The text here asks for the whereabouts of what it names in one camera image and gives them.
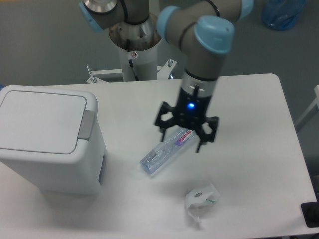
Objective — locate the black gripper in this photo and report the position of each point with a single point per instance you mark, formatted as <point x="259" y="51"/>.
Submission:
<point x="189" y="112"/>

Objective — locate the white push-top trash can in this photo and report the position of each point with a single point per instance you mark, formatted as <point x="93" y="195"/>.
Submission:
<point x="52" y="138"/>

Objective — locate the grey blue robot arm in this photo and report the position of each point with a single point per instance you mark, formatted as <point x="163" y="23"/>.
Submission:
<point x="203" y="32"/>

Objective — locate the crushed clear plastic bottle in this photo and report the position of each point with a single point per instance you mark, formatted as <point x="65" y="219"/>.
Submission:
<point x="177" y="141"/>

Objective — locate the crumpled white paper wrapper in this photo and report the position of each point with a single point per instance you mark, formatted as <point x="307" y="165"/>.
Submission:
<point x="198" y="198"/>

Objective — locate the blue plastic bag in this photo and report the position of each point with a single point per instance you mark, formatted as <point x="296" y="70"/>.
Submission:
<point x="281" y="15"/>

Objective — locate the black clamp at table edge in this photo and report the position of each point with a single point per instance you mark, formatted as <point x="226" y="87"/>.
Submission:
<point x="310" y="212"/>

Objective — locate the white pedestal base frame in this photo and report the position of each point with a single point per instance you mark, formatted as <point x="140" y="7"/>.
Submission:
<point x="143" y="72"/>

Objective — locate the white furniture frame right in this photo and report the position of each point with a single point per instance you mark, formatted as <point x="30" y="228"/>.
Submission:
<point x="309" y="112"/>

